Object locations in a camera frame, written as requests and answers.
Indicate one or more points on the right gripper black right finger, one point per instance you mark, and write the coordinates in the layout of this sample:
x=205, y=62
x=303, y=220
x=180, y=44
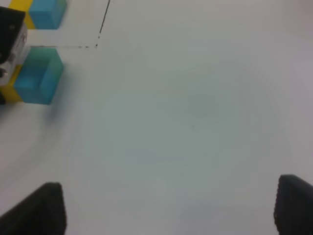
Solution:
x=293, y=210

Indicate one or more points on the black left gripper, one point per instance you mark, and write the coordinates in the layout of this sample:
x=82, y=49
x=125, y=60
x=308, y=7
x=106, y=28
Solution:
x=11, y=22

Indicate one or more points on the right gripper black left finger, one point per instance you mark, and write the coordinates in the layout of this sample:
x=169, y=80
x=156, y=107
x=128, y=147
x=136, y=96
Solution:
x=43, y=212

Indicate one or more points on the green cube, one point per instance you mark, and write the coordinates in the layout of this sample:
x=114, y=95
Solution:
x=42, y=59

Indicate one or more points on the blue template cube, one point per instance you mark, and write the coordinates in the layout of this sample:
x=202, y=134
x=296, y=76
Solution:
x=47, y=14

